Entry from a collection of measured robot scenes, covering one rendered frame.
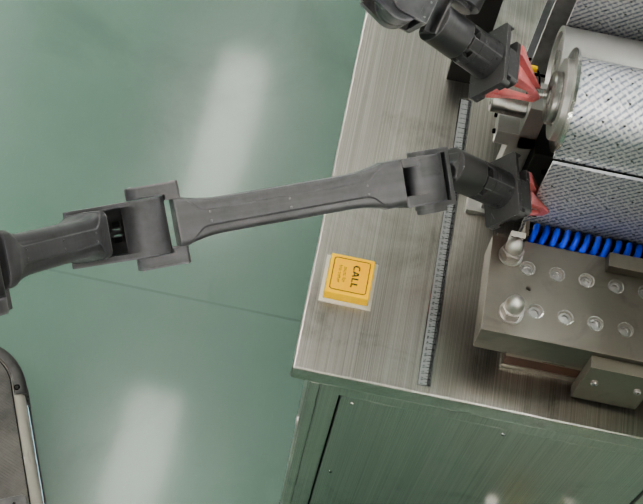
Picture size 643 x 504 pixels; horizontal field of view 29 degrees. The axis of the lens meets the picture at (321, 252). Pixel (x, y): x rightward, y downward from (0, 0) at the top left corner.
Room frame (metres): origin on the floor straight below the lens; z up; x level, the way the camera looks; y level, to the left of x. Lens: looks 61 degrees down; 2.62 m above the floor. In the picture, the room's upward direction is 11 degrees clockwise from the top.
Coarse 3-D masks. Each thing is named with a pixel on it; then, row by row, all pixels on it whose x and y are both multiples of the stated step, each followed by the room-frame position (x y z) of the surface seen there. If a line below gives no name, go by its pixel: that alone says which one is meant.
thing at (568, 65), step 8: (568, 64) 1.11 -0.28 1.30; (568, 72) 1.09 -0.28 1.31; (568, 80) 1.08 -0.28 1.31; (568, 88) 1.07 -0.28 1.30; (568, 96) 1.06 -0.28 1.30; (560, 104) 1.06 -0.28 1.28; (568, 104) 1.05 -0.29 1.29; (560, 112) 1.04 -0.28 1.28; (560, 120) 1.04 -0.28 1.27; (552, 128) 1.04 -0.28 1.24; (560, 128) 1.03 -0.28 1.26; (552, 136) 1.03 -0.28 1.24
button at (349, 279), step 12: (336, 264) 0.94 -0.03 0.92; (348, 264) 0.95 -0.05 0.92; (360, 264) 0.95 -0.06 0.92; (372, 264) 0.96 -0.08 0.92; (336, 276) 0.92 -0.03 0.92; (348, 276) 0.93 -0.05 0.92; (360, 276) 0.93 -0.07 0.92; (372, 276) 0.94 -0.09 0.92; (336, 288) 0.90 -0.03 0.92; (348, 288) 0.91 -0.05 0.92; (360, 288) 0.91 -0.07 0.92; (348, 300) 0.89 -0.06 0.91; (360, 300) 0.89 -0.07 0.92
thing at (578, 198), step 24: (552, 168) 1.02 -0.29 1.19; (576, 168) 1.02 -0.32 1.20; (552, 192) 1.02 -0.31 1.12; (576, 192) 1.02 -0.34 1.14; (600, 192) 1.02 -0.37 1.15; (624, 192) 1.02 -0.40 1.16; (528, 216) 1.02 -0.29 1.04; (552, 216) 1.02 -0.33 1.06; (576, 216) 1.02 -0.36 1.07; (600, 216) 1.02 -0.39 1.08; (624, 216) 1.02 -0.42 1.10; (624, 240) 1.02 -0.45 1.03
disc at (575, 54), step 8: (576, 48) 1.14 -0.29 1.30; (568, 56) 1.16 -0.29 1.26; (576, 56) 1.12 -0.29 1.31; (576, 64) 1.10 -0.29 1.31; (576, 72) 1.08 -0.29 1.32; (576, 80) 1.07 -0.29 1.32; (576, 88) 1.06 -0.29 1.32; (576, 96) 1.05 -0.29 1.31; (568, 112) 1.03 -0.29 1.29; (568, 120) 1.03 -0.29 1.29; (560, 136) 1.02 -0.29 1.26; (552, 144) 1.04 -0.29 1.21; (560, 144) 1.01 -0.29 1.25; (552, 152) 1.03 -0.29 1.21
